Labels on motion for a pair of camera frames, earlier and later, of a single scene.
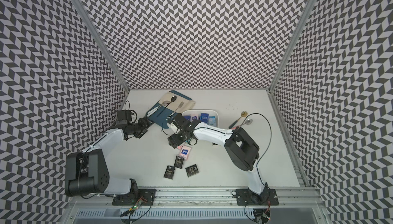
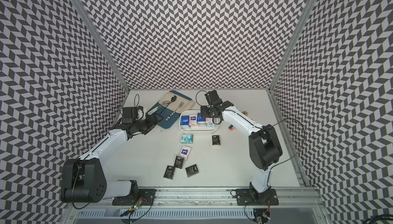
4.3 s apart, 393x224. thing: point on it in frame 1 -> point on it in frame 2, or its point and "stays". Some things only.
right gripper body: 177,138 -> 206,112
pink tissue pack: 195,116 stays
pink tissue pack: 184,151 stays
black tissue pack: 192,170 stays
